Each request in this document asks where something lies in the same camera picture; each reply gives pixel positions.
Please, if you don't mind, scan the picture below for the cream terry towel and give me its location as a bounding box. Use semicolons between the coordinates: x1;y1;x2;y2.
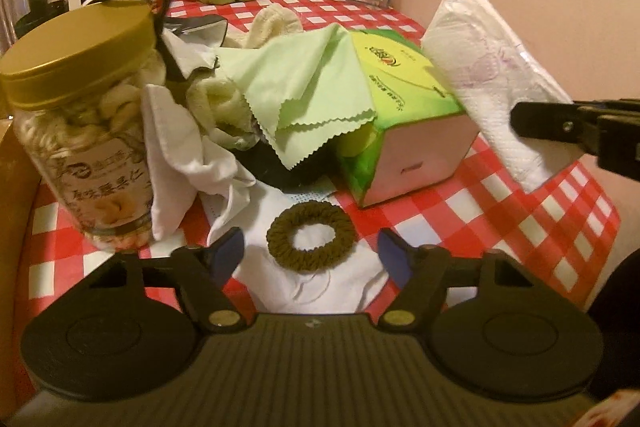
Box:
186;3;303;150

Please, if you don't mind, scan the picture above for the dark olive hair scrunchie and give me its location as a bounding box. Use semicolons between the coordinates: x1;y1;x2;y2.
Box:
266;200;356;273

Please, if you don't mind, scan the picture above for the white paper napkin pack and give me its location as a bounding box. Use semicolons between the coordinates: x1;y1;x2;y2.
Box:
421;0;582;193

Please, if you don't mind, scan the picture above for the white cotton cloth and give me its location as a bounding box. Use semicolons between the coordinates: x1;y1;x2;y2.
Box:
141;29;260;243

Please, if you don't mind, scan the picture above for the red white checkered tablecloth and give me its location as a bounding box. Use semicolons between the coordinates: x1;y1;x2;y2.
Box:
1;0;620;409

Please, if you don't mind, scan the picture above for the green tissue box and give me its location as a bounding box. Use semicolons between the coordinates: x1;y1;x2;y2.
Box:
335;29;478;208

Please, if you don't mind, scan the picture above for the light green microfiber cloth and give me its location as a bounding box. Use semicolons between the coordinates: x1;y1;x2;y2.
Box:
218;24;376;169

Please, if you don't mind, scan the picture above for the cashew jar with gold lid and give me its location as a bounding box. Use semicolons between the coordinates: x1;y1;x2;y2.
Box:
1;0;165;251

